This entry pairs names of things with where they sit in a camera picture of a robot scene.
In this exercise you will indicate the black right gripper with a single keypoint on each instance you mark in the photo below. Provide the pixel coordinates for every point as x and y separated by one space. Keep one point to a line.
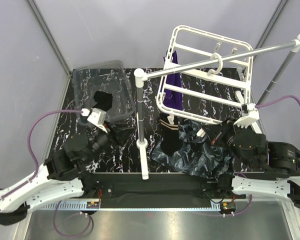
215 132

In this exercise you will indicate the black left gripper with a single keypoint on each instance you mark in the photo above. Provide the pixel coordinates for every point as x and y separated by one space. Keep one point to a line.
120 133

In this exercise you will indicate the black striped sock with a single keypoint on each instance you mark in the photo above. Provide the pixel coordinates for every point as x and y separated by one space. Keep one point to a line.
171 141
103 100

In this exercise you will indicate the white clip sock hanger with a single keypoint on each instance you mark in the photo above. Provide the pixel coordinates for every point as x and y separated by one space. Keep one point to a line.
212 75

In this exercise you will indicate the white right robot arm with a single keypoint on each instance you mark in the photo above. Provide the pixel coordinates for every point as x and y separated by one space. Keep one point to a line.
275 165

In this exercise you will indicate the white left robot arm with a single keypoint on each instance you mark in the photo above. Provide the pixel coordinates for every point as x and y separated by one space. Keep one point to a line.
63 175

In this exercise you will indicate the dark patterned cloth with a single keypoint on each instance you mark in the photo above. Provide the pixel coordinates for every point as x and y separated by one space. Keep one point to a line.
196 156

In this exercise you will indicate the clear plastic bin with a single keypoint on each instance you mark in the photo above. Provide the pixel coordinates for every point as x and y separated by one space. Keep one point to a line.
104 86

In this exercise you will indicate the grey white drying rack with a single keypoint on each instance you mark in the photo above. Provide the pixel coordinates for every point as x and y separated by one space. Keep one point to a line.
226 50

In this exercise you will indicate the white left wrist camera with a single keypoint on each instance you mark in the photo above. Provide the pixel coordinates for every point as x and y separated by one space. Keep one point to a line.
96 117

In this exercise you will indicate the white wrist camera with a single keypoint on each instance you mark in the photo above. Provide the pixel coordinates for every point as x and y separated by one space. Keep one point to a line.
96 117
250 116

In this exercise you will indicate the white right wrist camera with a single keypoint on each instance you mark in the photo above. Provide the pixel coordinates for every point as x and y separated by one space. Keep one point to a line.
250 116

